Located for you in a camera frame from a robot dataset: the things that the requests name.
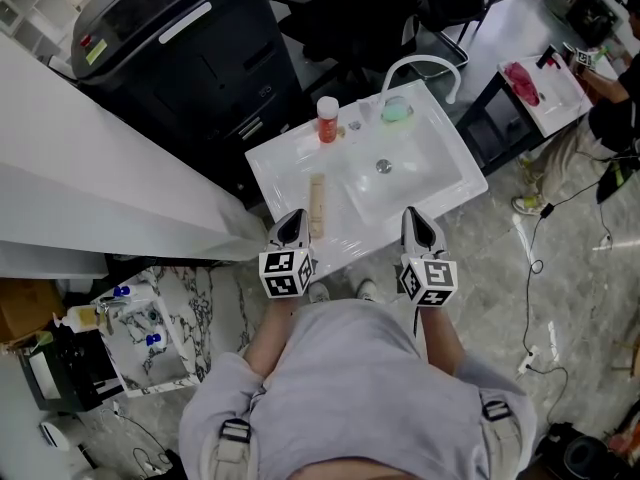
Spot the person's left forearm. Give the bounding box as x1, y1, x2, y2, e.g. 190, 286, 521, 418
242, 294, 297, 377

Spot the clear pump bottle amber liquid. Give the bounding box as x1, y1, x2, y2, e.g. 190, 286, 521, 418
51, 304, 102, 335

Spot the white power strip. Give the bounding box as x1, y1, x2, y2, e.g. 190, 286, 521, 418
515, 343, 543, 376

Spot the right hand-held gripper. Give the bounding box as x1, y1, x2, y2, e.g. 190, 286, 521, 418
398, 205, 459, 308

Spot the brown cardboard box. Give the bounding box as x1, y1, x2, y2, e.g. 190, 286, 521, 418
0, 277, 67, 345

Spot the black sink faucet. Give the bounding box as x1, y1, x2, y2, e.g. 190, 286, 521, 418
535, 43, 563, 71

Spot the beige harness strap black buckle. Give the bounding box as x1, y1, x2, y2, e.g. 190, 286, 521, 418
479, 398, 524, 480
206, 417, 257, 480

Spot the person's white left shoe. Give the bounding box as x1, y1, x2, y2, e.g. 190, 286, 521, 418
306, 281, 332, 305

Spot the white cubby shelf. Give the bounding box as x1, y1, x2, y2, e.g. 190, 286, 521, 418
0, 0, 82, 60

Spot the person's right forearm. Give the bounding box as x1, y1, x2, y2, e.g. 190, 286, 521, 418
414, 304, 469, 377

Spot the black metal table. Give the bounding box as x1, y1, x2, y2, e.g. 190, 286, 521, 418
456, 72, 552, 178

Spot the red cloth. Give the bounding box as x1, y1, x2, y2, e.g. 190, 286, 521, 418
503, 61, 543, 108

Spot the black high-back office chair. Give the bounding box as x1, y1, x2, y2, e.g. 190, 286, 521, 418
263, 0, 422, 80

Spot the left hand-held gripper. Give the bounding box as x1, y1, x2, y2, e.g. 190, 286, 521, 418
257, 208, 318, 300

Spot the black floor cable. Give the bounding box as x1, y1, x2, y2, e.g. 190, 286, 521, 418
514, 181, 602, 420

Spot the white column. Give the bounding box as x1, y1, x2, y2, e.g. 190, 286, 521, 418
0, 32, 269, 280

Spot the black round device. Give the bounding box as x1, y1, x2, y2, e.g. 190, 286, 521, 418
534, 419, 640, 480

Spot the black office copier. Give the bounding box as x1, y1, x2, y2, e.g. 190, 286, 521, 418
70, 0, 304, 210

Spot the white plastic device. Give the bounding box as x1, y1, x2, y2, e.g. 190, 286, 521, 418
39, 417, 74, 452

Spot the white sink with black faucet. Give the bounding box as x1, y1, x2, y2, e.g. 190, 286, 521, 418
497, 54, 594, 139

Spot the person's grey shirt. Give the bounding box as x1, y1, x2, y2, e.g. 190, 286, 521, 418
177, 299, 539, 480

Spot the red bottle with white cap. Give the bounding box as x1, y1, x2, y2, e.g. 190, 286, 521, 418
315, 95, 341, 145

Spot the chrome sink faucet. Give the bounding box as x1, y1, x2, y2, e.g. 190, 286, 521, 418
96, 297, 129, 337

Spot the marble pattern sink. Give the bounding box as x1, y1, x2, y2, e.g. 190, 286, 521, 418
91, 267, 214, 400

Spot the black storage crate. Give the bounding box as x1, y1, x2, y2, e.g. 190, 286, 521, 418
18, 317, 124, 415

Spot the green soap in clear dish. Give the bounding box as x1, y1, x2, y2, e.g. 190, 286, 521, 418
379, 94, 416, 124

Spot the white ceramic sink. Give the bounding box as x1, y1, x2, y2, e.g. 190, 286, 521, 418
244, 78, 490, 283

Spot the white curved faucet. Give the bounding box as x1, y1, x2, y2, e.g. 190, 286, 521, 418
379, 53, 463, 107

